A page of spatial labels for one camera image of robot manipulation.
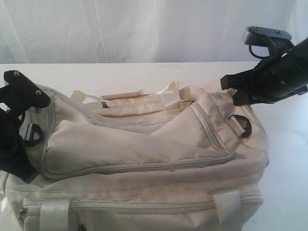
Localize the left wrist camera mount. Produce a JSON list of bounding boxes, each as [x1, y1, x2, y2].
[[3, 70, 51, 108]]

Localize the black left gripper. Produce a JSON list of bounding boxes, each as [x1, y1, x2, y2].
[[0, 85, 36, 182]]

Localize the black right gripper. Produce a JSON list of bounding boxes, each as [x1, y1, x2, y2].
[[220, 39, 308, 106]]

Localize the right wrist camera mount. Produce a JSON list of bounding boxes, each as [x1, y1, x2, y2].
[[242, 26, 294, 59]]

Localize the white curtain backdrop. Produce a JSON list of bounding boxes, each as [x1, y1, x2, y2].
[[0, 0, 308, 64]]

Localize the cream canvas bag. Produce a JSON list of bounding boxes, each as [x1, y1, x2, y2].
[[0, 82, 269, 231]]

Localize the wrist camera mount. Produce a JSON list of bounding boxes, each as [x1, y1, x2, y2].
[[242, 26, 294, 59], [3, 70, 51, 108]]

